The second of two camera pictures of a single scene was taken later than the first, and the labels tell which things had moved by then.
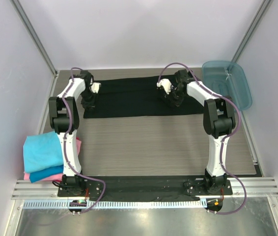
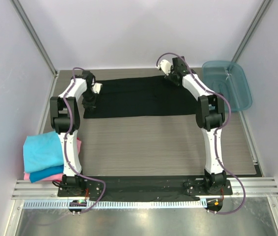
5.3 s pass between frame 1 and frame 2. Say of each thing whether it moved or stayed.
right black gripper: moved
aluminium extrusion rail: stayed
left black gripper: stayed
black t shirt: stayed
